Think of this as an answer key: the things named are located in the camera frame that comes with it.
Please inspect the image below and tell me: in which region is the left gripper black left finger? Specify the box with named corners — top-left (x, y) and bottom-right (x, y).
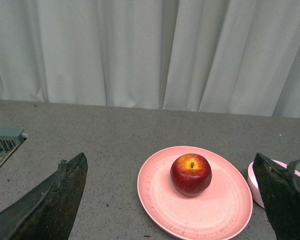
top-left (0, 153), bottom-right (88, 240)

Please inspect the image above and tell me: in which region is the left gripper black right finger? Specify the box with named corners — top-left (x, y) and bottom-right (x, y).
top-left (252, 152), bottom-right (300, 240)

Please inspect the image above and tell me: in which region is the light pink bowl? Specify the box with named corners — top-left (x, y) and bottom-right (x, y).
top-left (247, 159), bottom-right (300, 209)

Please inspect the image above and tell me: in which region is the red apple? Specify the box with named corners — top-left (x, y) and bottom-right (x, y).
top-left (170, 153), bottom-right (213, 198)

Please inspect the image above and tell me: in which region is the pink round plate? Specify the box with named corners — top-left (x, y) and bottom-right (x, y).
top-left (137, 146), bottom-right (253, 240)

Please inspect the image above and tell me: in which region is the grey-green slotted rack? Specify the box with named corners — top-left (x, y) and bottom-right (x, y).
top-left (0, 126), bottom-right (28, 168)

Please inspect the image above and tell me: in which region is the white pleated curtain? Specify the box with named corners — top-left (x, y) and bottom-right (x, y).
top-left (0, 0), bottom-right (300, 118)

